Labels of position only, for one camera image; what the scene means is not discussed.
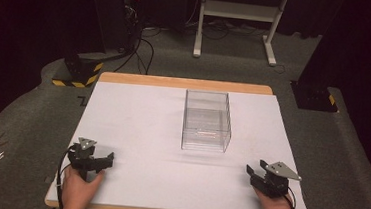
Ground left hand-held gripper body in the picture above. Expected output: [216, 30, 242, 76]
[64, 135, 103, 182]

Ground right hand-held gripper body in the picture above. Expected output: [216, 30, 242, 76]
[248, 158, 304, 201]

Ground person's left hand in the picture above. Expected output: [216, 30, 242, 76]
[60, 166, 106, 209]

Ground white table mat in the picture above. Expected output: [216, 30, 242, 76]
[46, 76, 320, 209]

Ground clear plastic box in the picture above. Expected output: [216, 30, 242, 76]
[180, 88, 236, 154]

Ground black stand base yellow mark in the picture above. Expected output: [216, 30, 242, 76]
[287, 80, 341, 113]

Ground black yellow striped stand base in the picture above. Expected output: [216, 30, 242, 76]
[51, 48, 106, 91]

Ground wooden table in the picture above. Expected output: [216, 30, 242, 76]
[43, 67, 315, 209]

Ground black equipment rack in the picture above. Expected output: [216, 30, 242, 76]
[82, 0, 146, 57]

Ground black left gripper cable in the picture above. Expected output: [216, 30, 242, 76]
[53, 142, 78, 209]

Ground black floor cables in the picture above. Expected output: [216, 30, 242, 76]
[113, 21, 164, 77]

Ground white metal stand frame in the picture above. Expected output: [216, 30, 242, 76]
[192, 0, 291, 68]

